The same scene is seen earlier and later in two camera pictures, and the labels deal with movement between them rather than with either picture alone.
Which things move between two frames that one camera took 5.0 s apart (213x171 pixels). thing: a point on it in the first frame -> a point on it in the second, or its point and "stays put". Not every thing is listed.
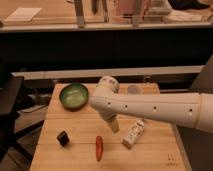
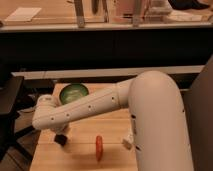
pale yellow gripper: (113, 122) -> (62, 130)
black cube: (63, 138) stays put
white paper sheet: (22, 14) stays put
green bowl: (74, 96) stays put
